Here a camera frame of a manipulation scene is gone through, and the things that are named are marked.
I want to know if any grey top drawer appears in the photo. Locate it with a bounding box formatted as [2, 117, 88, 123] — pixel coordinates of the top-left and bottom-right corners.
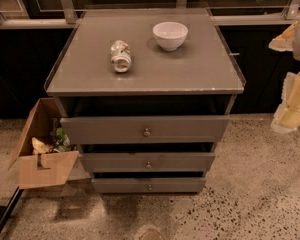
[61, 115, 229, 144]

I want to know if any grey drawer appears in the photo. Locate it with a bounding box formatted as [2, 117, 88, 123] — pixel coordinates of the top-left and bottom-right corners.
[92, 177, 206, 193]
[80, 152, 215, 172]
[61, 115, 229, 144]

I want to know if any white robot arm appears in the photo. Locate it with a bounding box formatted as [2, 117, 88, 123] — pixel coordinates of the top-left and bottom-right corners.
[269, 18, 300, 133]

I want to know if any grey middle drawer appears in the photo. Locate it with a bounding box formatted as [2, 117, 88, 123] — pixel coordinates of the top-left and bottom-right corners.
[80, 152, 215, 172]

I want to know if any grey drawer cabinet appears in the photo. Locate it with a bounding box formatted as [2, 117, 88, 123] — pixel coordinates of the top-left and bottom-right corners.
[45, 8, 245, 180]

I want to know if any grey bottom drawer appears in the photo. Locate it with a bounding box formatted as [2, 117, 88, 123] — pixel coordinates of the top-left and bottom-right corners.
[92, 177, 206, 193]

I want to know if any open cardboard box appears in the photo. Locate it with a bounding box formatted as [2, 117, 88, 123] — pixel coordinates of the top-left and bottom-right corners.
[9, 98, 79, 189]

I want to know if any white ceramic bowl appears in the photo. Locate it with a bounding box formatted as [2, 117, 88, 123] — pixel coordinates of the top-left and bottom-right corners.
[152, 22, 188, 51]

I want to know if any crushed printed drink can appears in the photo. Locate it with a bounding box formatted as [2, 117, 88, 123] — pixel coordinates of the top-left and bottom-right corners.
[110, 40, 132, 73]

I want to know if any crumpled trash in box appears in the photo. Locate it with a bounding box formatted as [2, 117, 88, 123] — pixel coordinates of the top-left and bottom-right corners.
[31, 127, 74, 155]

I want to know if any black metal bar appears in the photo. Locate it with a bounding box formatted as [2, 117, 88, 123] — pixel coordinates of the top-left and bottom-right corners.
[0, 187, 23, 234]

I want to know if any metal window frame railing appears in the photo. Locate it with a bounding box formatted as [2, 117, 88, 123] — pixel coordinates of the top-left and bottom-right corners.
[0, 0, 300, 29]

